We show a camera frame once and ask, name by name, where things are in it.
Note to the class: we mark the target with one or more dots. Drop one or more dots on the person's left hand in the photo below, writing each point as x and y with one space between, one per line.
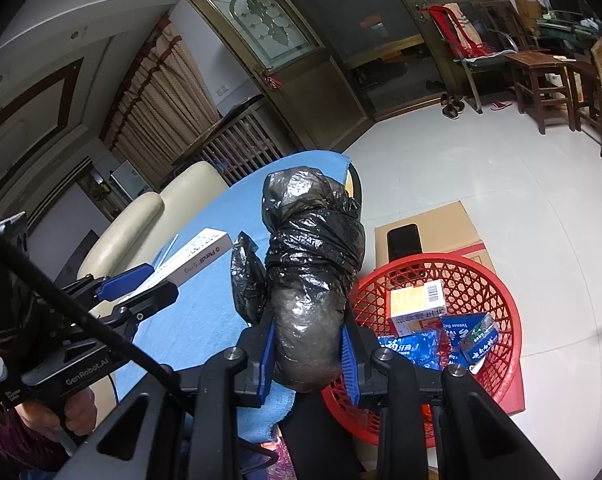
79 415

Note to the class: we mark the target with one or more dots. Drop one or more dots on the black phone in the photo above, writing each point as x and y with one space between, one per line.
403 241

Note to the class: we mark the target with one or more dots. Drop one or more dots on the beige leather sofa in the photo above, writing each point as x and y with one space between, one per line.
151 221

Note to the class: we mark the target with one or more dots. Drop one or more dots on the beige curtain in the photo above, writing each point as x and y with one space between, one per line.
161 108

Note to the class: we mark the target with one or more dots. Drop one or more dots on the red yellow medicine box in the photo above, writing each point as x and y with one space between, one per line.
409 307

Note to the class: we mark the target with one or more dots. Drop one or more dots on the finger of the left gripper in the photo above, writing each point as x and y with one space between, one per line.
143 305
90 289

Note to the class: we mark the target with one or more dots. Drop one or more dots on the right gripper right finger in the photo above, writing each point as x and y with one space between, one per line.
378 377

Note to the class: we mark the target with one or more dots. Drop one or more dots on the brown cardboard box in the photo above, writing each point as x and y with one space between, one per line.
445 229

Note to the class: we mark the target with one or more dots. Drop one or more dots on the blue plastic bag ball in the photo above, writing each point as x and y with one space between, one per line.
421 348

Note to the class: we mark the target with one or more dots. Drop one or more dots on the metal chair with red cloth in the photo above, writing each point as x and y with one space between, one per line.
474 45

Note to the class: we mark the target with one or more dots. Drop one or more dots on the glass panel door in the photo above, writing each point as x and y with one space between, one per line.
331 69

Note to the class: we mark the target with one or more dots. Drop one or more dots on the black plastic bag ball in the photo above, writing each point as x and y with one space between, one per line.
316 249

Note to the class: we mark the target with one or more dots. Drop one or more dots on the white thin stick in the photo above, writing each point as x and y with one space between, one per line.
164 251

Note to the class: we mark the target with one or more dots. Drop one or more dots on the wooden slatted radiator cover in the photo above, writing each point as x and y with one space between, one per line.
249 137

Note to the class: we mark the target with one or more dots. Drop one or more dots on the blue medicine box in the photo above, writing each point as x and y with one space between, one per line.
471 337

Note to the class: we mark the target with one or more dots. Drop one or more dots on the red mesh basket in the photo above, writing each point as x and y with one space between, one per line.
469 288

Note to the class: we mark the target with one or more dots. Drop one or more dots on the white medicine box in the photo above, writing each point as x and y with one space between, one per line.
202 250

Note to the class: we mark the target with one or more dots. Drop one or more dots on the pair of slippers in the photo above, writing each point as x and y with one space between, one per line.
452 108

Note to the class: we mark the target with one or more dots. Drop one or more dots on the wooden stool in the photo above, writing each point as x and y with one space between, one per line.
542 87

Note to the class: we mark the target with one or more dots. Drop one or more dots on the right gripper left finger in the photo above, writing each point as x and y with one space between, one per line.
236 377

